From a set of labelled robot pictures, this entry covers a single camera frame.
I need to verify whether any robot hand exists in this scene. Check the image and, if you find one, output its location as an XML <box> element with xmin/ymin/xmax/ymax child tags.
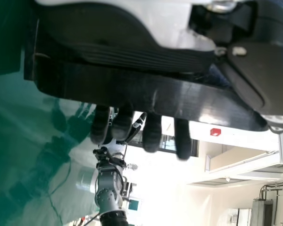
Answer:
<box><xmin>103</xmin><ymin>112</ymin><xmax>148</xmax><ymax>154</ymax></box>
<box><xmin>23</xmin><ymin>0</ymin><xmax>283</xmax><ymax>162</ymax></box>

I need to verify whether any dark framed window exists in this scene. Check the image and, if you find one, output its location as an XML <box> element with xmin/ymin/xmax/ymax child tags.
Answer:
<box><xmin>159</xmin><ymin>134</ymin><xmax>199</xmax><ymax>158</ymax></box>

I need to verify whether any grey metal cabinet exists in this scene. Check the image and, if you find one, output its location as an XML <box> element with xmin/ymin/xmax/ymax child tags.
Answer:
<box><xmin>251</xmin><ymin>199</ymin><xmax>275</xmax><ymax>226</ymax></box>

